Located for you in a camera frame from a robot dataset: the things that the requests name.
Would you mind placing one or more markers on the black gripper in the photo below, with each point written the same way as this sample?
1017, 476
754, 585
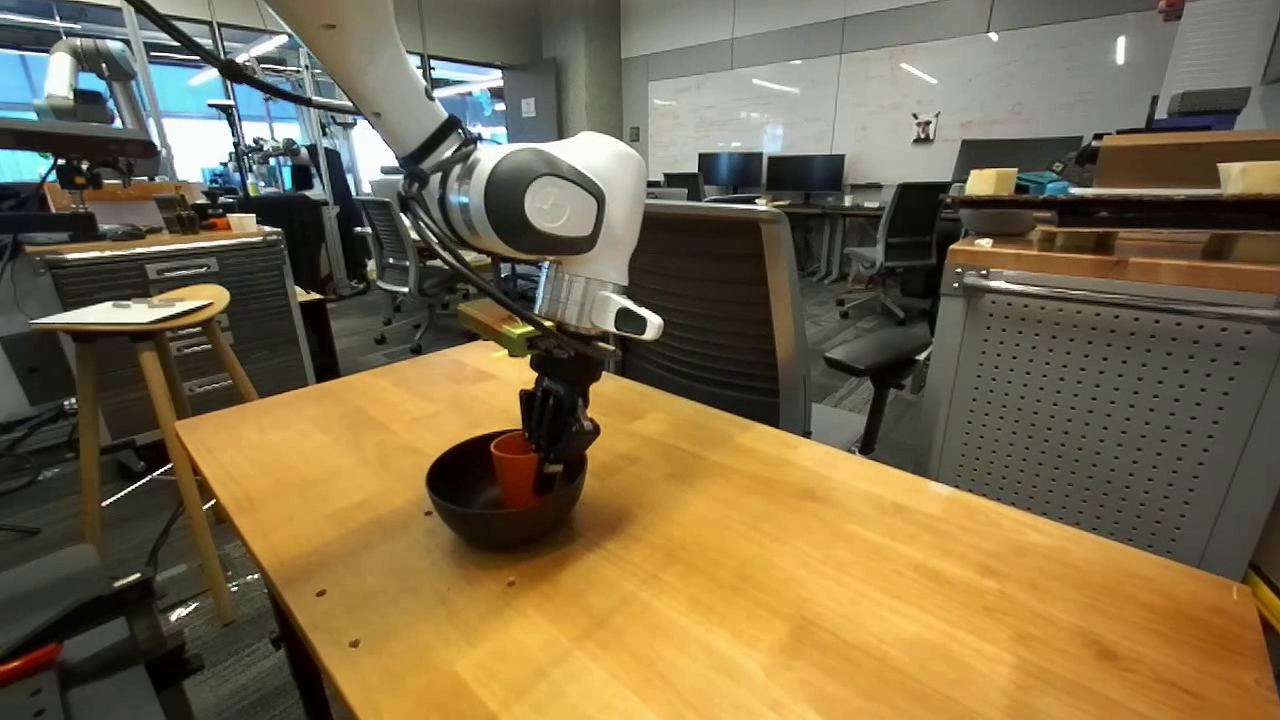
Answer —
569, 366

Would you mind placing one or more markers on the orange plastic cup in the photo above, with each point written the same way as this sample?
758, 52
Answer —
515, 469

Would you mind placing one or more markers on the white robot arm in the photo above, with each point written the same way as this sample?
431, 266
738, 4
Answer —
535, 201

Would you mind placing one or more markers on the black bowl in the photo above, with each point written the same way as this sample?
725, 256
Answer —
480, 523

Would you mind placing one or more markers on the grey mesh chair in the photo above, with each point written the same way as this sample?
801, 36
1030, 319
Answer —
712, 322

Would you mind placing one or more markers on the grey swivel chair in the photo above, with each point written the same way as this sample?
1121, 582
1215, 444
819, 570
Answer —
392, 260

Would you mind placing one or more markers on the black computer monitor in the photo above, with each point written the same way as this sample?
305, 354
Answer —
804, 175
728, 175

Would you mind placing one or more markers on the black office chair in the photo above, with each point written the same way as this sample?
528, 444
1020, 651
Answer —
884, 342

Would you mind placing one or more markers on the grey cabinet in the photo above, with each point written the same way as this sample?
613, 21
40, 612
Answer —
227, 314

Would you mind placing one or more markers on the wooden stool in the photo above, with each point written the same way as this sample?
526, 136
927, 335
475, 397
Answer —
162, 400

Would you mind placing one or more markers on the white board on stool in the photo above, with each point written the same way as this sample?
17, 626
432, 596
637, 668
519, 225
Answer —
120, 314

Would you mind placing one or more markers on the yellow foam block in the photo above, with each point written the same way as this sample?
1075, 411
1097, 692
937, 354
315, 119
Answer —
988, 181

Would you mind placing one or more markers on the perforated grey metal cart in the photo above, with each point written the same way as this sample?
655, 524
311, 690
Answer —
1104, 414

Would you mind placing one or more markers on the wooden shelf rack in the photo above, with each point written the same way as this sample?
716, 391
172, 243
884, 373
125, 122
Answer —
1144, 220

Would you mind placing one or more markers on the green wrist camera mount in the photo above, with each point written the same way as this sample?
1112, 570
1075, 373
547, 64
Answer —
497, 324

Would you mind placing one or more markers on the small wall poster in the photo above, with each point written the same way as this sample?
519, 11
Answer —
927, 128

